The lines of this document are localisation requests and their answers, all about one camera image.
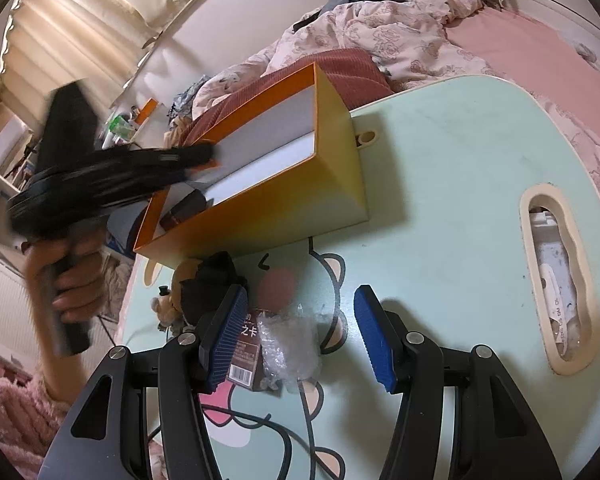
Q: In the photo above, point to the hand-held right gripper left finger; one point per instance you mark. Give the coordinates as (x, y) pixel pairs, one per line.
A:
(227, 340)

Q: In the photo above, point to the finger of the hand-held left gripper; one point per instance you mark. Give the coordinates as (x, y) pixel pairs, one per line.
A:
(150, 180)
(170, 155)

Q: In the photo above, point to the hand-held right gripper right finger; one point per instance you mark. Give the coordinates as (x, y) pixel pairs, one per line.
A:
(375, 340)

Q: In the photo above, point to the brown card box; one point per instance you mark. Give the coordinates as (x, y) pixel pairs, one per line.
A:
(245, 360)

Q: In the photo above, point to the dark round object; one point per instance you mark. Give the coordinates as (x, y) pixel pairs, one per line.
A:
(182, 210)

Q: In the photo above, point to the black cloth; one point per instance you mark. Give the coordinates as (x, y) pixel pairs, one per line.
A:
(210, 285)

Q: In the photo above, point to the clear plastic wrap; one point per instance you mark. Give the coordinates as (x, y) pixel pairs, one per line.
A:
(287, 350)

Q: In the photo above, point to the tan and white plush toy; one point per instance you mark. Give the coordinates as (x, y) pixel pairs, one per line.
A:
(172, 310)

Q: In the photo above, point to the orange cardboard box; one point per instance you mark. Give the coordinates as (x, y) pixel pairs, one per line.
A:
(280, 210)

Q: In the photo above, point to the person's left forearm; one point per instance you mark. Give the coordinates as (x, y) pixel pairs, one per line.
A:
(60, 380)

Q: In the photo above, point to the person's left hand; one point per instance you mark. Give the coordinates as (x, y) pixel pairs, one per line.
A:
(72, 285)

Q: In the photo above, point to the small orange box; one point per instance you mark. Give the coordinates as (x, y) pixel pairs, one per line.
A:
(145, 110)

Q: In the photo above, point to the green bottle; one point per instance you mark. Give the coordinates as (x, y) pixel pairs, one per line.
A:
(119, 126)

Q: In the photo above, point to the white shelf unit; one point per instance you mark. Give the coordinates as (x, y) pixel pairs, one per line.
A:
(5, 180)

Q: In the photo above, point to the cream curtain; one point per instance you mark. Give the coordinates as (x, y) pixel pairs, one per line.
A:
(80, 20)

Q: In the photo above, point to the pink fluffy rug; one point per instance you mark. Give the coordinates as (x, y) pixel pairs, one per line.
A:
(10, 410)

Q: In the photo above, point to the floral pink quilt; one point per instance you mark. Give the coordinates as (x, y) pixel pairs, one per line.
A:
(380, 35)

